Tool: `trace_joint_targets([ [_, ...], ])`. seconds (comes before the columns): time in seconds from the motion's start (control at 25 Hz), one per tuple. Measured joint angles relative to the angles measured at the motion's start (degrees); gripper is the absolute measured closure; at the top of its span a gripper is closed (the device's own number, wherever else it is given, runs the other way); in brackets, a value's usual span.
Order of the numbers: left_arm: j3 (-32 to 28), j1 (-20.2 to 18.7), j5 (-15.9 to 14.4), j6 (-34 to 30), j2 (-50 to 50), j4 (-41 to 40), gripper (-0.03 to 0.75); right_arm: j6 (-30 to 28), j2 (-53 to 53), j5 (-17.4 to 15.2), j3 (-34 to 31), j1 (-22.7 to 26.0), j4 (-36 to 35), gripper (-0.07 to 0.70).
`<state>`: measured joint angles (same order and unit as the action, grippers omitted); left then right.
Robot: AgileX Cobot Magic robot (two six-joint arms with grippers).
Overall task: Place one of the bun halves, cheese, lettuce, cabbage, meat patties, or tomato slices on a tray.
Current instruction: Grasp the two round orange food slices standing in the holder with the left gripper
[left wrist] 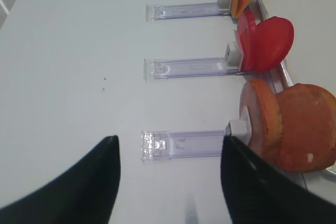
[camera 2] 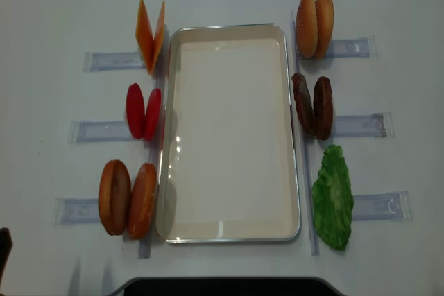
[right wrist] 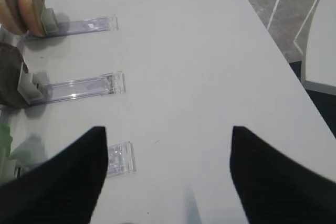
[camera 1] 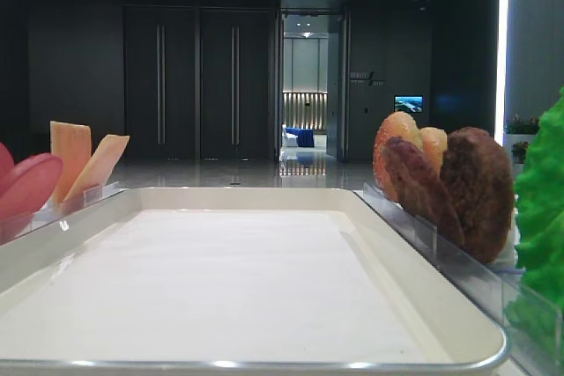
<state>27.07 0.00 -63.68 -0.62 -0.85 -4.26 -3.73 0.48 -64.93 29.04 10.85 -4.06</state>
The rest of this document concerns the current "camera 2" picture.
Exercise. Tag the red tomato slice right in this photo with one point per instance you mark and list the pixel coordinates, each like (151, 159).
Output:
(152, 113)

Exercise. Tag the red tomato slice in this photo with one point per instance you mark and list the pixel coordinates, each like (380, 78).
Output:
(135, 112)
(152, 113)

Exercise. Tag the brown meat patty left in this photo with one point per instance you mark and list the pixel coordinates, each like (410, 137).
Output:
(303, 103)

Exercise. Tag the brown meat patty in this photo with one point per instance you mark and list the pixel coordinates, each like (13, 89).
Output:
(323, 108)
(303, 103)

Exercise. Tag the red tomato slice left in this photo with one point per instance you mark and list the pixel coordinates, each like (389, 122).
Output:
(135, 112)

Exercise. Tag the brown meat patty right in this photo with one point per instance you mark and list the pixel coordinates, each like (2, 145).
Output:
(323, 108)

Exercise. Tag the orange cheese slice right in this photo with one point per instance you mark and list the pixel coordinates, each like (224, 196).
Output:
(159, 37)

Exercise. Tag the orange cheese slice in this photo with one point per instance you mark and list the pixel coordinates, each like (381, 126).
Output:
(144, 36)
(159, 37)

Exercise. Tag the orange cheese slice left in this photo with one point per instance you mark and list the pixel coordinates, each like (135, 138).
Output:
(144, 36)

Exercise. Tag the green lettuce leaf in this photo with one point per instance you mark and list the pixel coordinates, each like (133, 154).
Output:
(332, 200)

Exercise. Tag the clear rack cheese holder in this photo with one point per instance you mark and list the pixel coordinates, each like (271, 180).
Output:
(98, 61)

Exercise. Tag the clear rack tomato holder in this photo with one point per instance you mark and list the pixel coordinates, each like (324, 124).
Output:
(98, 131)

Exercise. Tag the clear rack lettuce holder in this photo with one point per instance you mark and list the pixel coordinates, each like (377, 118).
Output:
(388, 206)

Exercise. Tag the white rectangular metal tray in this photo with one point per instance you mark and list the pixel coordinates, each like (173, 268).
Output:
(228, 166)

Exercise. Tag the brown bun bottom right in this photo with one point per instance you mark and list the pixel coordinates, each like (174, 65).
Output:
(142, 202)

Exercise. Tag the brown bun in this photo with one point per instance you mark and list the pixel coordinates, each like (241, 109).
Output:
(114, 195)
(142, 202)

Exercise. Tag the brown bun bottom left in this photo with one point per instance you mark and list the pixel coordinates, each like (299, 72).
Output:
(114, 195)

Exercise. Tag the sesame bun top left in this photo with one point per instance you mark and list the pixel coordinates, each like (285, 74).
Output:
(306, 28)

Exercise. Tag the sesame bun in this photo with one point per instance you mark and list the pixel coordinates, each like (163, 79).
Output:
(306, 28)
(325, 23)

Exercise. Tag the clear rack patty holder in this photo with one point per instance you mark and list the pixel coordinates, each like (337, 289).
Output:
(372, 125)

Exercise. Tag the sesame bun top right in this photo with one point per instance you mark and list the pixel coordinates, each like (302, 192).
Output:
(325, 23)

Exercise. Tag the clear rack top bun holder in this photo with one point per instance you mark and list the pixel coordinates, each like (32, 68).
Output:
(362, 47)

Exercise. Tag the clear rack bun holder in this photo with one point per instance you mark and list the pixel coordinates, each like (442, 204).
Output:
(76, 211)
(362, 47)

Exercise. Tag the clear rack bottom bun holder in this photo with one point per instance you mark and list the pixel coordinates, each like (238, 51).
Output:
(76, 211)

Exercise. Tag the clear long rail left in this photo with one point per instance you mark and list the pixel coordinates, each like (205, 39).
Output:
(155, 158)

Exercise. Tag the clear long rail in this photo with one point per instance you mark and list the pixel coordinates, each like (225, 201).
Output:
(307, 172)
(155, 158)

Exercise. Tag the clear long rail right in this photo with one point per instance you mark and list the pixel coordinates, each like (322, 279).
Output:
(307, 172)

